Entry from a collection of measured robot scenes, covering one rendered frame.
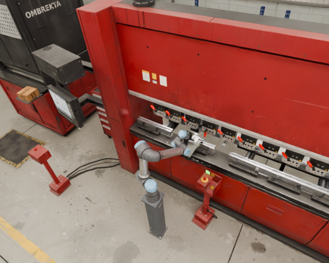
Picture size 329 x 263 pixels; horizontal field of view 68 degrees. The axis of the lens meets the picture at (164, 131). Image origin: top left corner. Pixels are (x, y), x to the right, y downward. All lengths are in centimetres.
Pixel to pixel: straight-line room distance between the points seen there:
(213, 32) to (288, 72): 61
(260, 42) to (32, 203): 343
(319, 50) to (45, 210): 351
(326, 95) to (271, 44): 52
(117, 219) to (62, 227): 70
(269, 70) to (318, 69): 30
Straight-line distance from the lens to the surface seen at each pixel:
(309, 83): 197
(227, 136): 246
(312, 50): 185
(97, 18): 237
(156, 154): 208
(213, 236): 323
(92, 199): 364
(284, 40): 184
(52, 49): 276
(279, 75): 197
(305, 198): 269
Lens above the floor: 296
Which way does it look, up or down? 44 degrees down
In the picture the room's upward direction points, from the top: 4 degrees counter-clockwise
